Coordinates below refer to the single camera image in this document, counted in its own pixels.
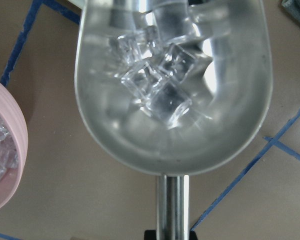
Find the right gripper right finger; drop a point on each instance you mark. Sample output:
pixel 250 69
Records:
pixel 193 235

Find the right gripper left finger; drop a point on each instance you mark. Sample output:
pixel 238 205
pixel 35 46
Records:
pixel 150 234

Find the stainless steel scoop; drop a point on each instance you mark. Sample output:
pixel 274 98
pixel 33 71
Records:
pixel 230 88

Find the ice cubes in scoop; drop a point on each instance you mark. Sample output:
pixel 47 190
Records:
pixel 153 72

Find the pink bowl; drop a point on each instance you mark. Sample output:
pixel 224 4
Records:
pixel 14 119

